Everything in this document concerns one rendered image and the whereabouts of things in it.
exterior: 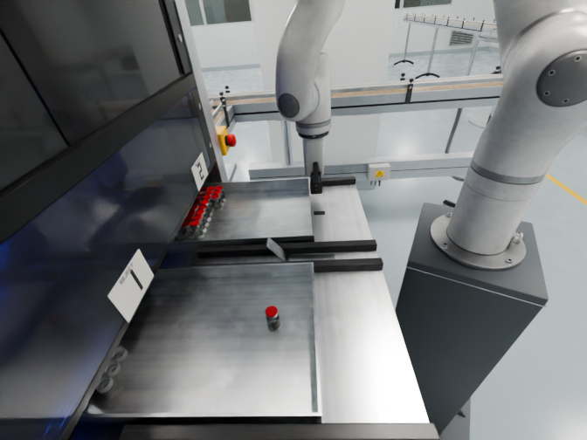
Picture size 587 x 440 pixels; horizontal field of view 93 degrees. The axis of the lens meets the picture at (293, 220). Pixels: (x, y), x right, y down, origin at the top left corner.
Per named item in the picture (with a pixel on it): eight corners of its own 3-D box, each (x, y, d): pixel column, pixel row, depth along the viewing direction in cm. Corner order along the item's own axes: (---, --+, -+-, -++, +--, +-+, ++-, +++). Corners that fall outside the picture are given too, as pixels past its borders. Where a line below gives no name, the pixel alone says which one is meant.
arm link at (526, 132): (540, 159, 55) (618, 7, 40) (559, 210, 42) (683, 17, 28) (470, 151, 60) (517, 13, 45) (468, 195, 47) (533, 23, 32)
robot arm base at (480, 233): (520, 226, 67) (559, 154, 56) (528, 283, 54) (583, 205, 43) (434, 209, 75) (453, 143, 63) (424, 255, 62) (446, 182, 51)
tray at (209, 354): (76, 426, 39) (61, 417, 36) (153, 279, 59) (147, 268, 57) (321, 425, 37) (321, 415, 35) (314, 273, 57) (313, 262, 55)
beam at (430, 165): (251, 187, 175) (247, 169, 168) (252, 180, 182) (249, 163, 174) (514, 173, 167) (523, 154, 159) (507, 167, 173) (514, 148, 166)
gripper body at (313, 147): (297, 121, 71) (300, 161, 78) (297, 136, 63) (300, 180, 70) (327, 119, 70) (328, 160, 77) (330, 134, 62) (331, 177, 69)
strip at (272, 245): (269, 266, 60) (265, 246, 56) (271, 256, 62) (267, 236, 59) (335, 264, 59) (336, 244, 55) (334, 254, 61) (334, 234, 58)
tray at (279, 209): (169, 253, 65) (163, 242, 63) (199, 193, 86) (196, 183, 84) (314, 246, 64) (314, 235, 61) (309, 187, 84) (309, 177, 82)
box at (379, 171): (368, 181, 166) (369, 168, 161) (366, 176, 170) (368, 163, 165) (389, 180, 165) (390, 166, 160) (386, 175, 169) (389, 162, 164)
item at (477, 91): (182, 127, 149) (171, 95, 139) (190, 117, 161) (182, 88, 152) (554, 103, 139) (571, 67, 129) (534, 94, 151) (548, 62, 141)
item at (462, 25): (503, 36, 333) (508, 20, 324) (489, 37, 334) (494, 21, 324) (409, 21, 617) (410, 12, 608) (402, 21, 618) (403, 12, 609)
